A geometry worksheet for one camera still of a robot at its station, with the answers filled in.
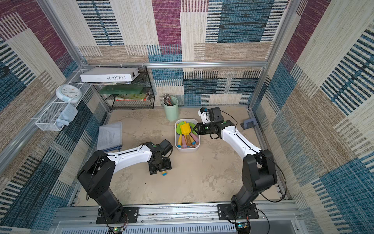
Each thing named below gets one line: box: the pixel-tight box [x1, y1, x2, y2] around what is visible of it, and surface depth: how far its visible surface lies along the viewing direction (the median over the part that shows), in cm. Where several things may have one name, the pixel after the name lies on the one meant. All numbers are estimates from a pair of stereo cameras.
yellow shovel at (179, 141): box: [177, 134, 183, 148], surface depth 95 cm
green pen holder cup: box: [163, 96, 179, 122], surface depth 112 cm
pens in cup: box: [162, 93, 173, 106], surface depth 105 cm
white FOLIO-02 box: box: [79, 67, 140, 83], surface depth 81 cm
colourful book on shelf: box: [115, 93, 148, 101], surface depth 102 cm
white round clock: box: [55, 83, 83, 104], surface depth 76 cm
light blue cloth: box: [56, 103, 79, 126], surface depth 70 cm
